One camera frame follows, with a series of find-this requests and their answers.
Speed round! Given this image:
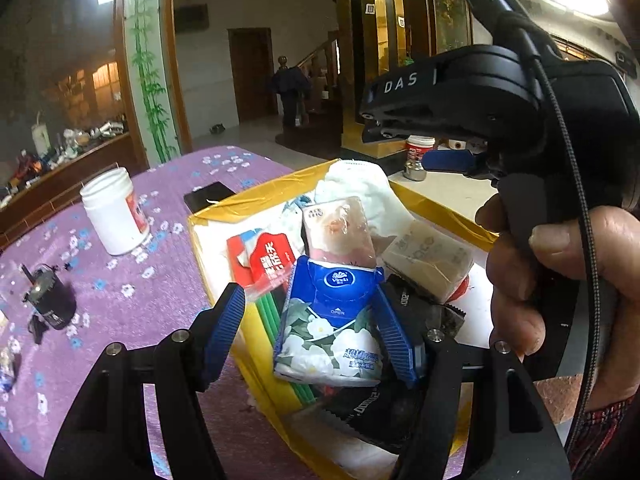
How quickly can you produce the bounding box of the black capacitor with wires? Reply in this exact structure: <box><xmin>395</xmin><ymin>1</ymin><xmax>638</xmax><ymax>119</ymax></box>
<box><xmin>27</xmin><ymin>312</ymin><xmax>48</xmax><ymax>345</ymax></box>

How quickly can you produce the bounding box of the blue floral tissue pack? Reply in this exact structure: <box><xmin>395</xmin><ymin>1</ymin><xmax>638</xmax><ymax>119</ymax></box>
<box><xmin>274</xmin><ymin>255</ymin><xmax>386</xmax><ymax>387</ymax></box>

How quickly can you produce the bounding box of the dark blue jacket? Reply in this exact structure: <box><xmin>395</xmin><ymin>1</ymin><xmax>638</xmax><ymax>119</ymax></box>
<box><xmin>272</xmin><ymin>55</ymin><xmax>311</xmax><ymax>128</ymax></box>

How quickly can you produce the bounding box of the beige tissue pack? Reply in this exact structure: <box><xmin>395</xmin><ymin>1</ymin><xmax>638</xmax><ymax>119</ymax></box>
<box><xmin>382</xmin><ymin>220</ymin><xmax>475</xmax><ymax>306</ymax></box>

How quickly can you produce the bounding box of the black snack packet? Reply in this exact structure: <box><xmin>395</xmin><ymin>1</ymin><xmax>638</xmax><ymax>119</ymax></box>
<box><xmin>320</xmin><ymin>280</ymin><xmax>468</xmax><ymax>456</ymax></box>

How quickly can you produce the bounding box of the wooden sideboard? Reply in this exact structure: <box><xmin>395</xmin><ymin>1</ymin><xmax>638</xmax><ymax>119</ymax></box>
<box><xmin>0</xmin><ymin>132</ymin><xmax>151</xmax><ymax>246</ymax></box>

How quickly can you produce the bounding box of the yellow cardboard box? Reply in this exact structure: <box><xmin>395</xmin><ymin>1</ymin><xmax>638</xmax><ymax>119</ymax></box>
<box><xmin>187</xmin><ymin>159</ymin><xmax>501</xmax><ymax>480</ymax></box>

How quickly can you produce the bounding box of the red white wet wipes pack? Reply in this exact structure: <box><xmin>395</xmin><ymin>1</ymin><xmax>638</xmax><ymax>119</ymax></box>
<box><xmin>226</xmin><ymin>230</ymin><xmax>303</xmax><ymax>301</ymax></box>

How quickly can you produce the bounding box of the white plastic bottle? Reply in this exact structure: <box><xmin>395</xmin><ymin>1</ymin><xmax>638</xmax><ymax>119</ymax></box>
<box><xmin>31</xmin><ymin>124</ymin><xmax>51</xmax><ymax>157</ymax></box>

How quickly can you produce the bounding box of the black smartphone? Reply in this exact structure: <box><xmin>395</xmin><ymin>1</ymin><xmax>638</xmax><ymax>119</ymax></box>
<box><xmin>183</xmin><ymin>182</ymin><xmax>238</xmax><ymax>213</ymax></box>

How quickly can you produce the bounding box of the bamboo painted pillar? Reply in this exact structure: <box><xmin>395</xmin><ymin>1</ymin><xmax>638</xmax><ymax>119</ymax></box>
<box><xmin>114</xmin><ymin>0</ymin><xmax>193</xmax><ymax>163</ymax></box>

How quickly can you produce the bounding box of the blue white plastic packet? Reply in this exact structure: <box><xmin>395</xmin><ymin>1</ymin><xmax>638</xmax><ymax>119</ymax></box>
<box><xmin>0</xmin><ymin>347</ymin><xmax>21</xmax><ymax>393</ymax></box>

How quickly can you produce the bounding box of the green packet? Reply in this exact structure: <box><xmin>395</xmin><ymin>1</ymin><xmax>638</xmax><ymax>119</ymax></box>
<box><xmin>255</xmin><ymin>285</ymin><xmax>316</xmax><ymax>406</ymax></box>

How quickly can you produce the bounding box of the person's right forearm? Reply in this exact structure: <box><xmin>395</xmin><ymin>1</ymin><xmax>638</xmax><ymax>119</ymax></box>
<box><xmin>565</xmin><ymin>392</ymin><xmax>638</xmax><ymax>480</ymax></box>

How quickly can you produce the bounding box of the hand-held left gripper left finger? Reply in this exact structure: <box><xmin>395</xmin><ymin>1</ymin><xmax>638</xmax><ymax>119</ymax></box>
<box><xmin>44</xmin><ymin>282</ymin><xmax>247</xmax><ymax>480</ymax></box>

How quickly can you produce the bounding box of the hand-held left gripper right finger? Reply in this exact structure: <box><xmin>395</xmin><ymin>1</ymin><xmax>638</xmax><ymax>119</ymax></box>
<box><xmin>372</xmin><ymin>282</ymin><xmax>571</xmax><ymax>480</ymax></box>

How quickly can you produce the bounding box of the person's right hand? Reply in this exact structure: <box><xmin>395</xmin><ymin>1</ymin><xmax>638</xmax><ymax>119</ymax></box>
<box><xmin>475</xmin><ymin>194</ymin><xmax>640</xmax><ymax>413</ymax></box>

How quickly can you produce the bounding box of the pile of assorted clutter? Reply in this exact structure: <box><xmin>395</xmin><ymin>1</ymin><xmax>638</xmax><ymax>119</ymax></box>
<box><xmin>0</xmin><ymin>119</ymin><xmax>126</xmax><ymax>196</ymax></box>

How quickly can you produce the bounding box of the black braided cable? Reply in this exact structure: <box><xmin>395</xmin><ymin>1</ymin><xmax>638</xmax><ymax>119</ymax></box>
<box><xmin>500</xmin><ymin>12</ymin><xmax>603</xmax><ymax>456</ymax></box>

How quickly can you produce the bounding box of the black electric motor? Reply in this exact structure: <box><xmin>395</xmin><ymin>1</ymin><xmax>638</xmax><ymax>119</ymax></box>
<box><xmin>20</xmin><ymin>262</ymin><xmax>77</xmax><ymax>331</ymax></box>

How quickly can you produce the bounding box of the white cloth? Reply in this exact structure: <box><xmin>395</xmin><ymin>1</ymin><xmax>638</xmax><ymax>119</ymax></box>
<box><xmin>314</xmin><ymin>160</ymin><xmax>416</xmax><ymax>241</ymax></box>

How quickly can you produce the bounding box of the pink tissue pack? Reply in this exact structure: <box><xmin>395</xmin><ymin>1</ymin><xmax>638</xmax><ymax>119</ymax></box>
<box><xmin>301</xmin><ymin>196</ymin><xmax>377</xmax><ymax>268</ymax></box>

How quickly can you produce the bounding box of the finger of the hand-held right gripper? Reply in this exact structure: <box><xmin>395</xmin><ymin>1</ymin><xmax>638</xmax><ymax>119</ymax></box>
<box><xmin>424</xmin><ymin>149</ymin><xmax>501</xmax><ymax>177</ymax></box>

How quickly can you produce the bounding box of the brown wooden door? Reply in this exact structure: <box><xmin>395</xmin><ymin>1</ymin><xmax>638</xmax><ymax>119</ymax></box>
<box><xmin>227</xmin><ymin>27</ymin><xmax>278</xmax><ymax>123</ymax></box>

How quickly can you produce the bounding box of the white plastic jar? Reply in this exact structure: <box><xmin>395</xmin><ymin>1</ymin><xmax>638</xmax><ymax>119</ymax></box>
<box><xmin>80</xmin><ymin>167</ymin><xmax>151</xmax><ymax>257</ymax></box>

